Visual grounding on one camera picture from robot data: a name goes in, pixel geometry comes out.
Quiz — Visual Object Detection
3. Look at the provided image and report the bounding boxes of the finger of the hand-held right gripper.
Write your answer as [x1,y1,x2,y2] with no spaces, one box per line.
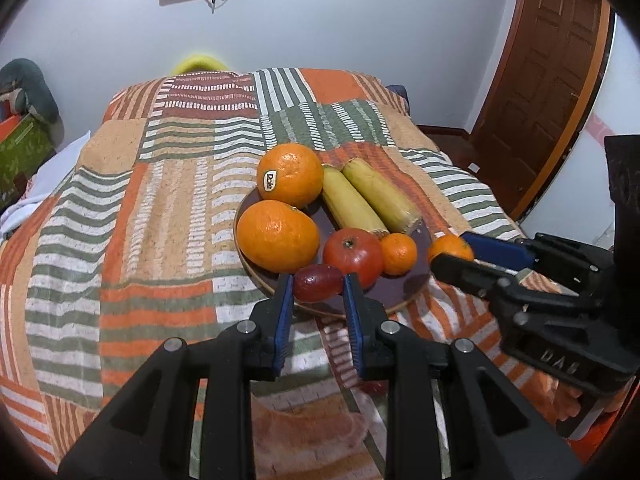
[430,254,607,329]
[460,231,615,293]

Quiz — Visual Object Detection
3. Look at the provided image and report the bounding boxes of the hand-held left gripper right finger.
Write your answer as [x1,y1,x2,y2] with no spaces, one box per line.
[341,272,583,480]

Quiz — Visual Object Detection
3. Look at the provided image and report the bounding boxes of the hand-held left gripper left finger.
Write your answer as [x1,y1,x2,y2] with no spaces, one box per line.
[57,272,296,480]

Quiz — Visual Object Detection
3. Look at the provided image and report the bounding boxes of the small mandarin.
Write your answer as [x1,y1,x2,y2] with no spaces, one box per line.
[426,234,475,265]
[381,232,418,277]

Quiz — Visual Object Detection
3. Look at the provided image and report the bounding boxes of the red grape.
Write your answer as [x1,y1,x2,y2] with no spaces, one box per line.
[292,266,346,304]

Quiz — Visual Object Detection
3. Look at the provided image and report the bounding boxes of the purple round plate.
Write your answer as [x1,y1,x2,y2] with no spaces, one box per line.
[234,180,435,317]

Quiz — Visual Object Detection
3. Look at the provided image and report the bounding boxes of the red tomato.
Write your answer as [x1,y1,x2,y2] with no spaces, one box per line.
[322,227,385,291]

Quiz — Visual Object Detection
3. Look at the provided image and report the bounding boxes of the yellow banana piece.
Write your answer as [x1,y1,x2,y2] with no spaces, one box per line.
[341,157,422,235]
[321,165,391,239]

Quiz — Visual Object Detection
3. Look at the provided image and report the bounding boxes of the large orange with sticker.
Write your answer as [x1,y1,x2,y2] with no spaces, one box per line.
[256,143,325,209]

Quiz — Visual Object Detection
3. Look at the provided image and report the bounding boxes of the person's right hand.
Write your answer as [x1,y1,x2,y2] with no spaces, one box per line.
[548,379,582,422]

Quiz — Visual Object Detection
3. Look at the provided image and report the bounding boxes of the pink sweet potato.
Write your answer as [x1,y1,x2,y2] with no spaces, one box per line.
[250,400,371,461]

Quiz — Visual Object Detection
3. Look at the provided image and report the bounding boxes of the striped patchwork blanket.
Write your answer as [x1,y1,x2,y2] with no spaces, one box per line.
[0,67,586,480]

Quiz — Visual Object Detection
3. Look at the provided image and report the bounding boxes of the brown wooden door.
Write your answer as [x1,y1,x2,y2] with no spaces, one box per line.
[472,0,613,221]

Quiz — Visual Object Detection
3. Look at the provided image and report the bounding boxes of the dark blue fabric item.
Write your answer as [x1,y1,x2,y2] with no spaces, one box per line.
[385,84,412,111]

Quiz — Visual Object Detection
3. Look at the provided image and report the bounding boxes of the white cloth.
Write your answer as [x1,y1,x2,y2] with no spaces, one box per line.
[0,130,91,233]

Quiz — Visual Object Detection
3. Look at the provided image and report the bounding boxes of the green patterned box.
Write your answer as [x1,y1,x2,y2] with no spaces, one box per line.
[0,115,56,206]

